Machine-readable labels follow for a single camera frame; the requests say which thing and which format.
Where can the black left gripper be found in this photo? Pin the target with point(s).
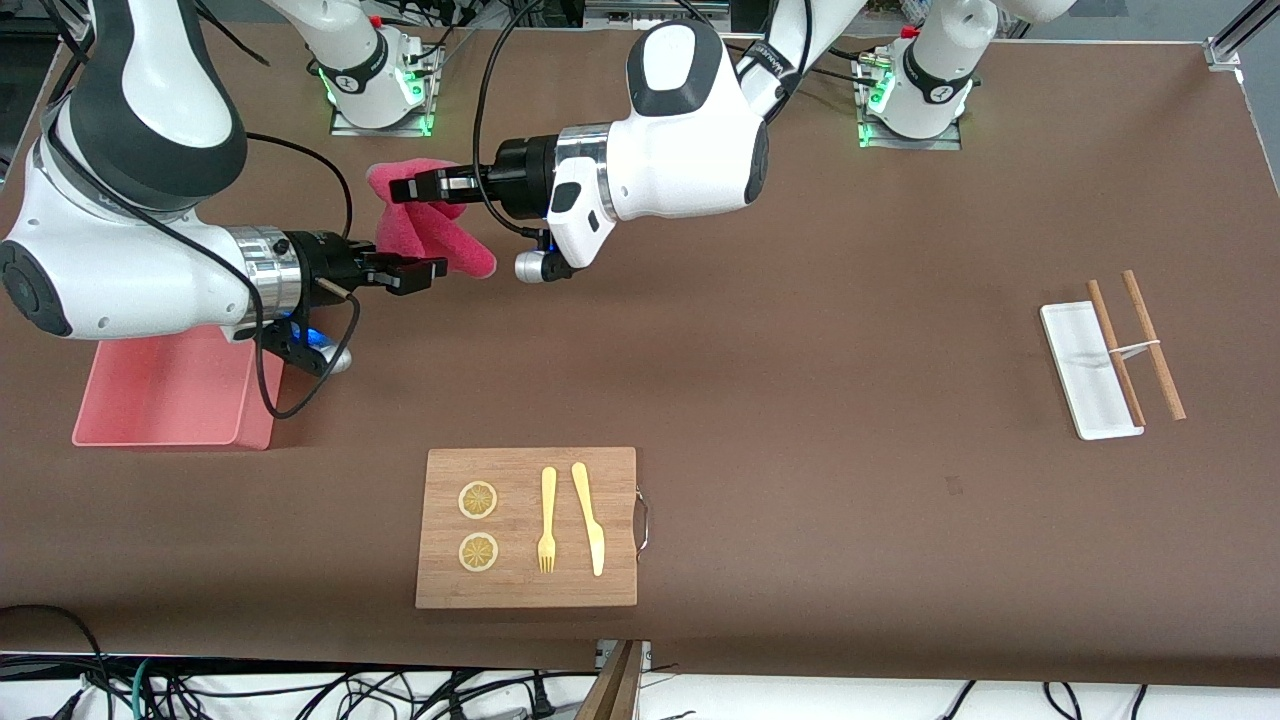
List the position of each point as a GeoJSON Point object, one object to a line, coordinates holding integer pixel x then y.
{"type": "Point", "coordinates": [524, 172]}

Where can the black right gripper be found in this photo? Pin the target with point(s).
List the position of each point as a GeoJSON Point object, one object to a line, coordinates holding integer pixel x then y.
{"type": "Point", "coordinates": [323, 259]}

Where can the pink and grey cloth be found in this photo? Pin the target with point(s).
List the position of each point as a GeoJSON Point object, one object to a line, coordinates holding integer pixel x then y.
{"type": "Point", "coordinates": [440, 240]}

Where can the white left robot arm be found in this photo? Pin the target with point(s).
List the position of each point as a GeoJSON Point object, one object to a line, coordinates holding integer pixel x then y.
{"type": "Point", "coordinates": [690, 150]}

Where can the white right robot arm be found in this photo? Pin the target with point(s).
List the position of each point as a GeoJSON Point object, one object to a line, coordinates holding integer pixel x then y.
{"type": "Point", "coordinates": [120, 260]}

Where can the lemon slice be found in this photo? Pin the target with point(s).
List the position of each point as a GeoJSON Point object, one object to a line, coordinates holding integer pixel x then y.
{"type": "Point", "coordinates": [478, 552]}
{"type": "Point", "coordinates": [478, 500]}

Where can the grey power strip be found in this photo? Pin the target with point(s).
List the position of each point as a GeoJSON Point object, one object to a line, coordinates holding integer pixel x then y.
{"type": "Point", "coordinates": [620, 10]}

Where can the yellow fork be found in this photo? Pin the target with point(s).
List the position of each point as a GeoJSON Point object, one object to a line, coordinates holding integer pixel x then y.
{"type": "Point", "coordinates": [547, 510]}

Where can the pink plastic bin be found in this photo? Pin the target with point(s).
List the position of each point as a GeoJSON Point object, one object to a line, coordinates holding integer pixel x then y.
{"type": "Point", "coordinates": [160, 400]}

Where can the yellow knife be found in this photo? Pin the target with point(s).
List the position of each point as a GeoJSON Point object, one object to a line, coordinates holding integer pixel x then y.
{"type": "Point", "coordinates": [590, 520]}

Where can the wooden cutting board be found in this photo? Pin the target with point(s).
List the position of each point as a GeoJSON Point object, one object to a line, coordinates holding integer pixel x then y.
{"type": "Point", "coordinates": [525, 590]}

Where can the black power plug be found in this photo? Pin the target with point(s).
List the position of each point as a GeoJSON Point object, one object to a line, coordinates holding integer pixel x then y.
{"type": "Point", "coordinates": [540, 705]}

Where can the wooden beam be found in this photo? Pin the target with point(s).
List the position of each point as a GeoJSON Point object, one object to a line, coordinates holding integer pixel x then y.
{"type": "Point", "coordinates": [615, 690]}

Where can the white rectangular tray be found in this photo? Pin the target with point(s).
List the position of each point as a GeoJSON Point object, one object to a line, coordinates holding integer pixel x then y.
{"type": "Point", "coordinates": [1085, 370]}

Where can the wooden stick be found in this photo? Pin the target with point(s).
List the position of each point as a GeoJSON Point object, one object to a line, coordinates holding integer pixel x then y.
{"type": "Point", "coordinates": [1168, 385]}
{"type": "Point", "coordinates": [1130, 395]}

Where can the metal bracket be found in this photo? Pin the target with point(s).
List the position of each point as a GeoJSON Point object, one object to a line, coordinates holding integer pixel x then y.
{"type": "Point", "coordinates": [645, 655]}

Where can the aluminium frame profile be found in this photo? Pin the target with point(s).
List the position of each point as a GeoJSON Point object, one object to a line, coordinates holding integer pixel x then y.
{"type": "Point", "coordinates": [1240, 35]}

